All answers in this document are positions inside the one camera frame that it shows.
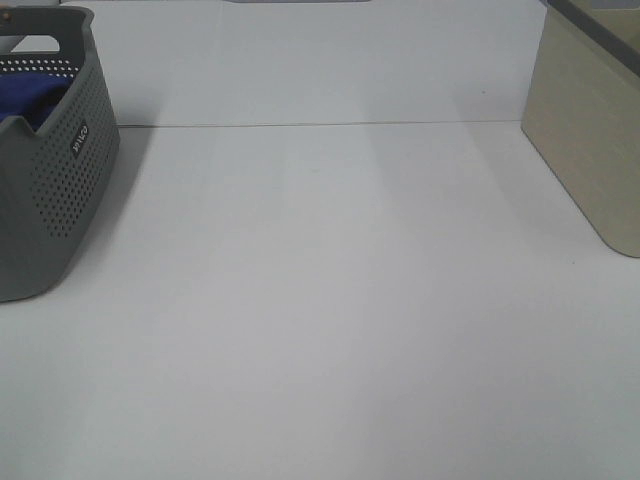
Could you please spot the beige storage box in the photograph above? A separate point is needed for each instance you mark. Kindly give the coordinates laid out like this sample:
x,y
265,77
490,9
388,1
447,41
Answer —
x,y
582,112

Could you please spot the grey perforated plastic basket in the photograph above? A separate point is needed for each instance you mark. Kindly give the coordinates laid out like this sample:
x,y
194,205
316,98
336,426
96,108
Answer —
x,y
53,179

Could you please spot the blue microfibre towel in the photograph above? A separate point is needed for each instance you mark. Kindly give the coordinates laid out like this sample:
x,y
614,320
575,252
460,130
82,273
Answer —
x,y
32,96

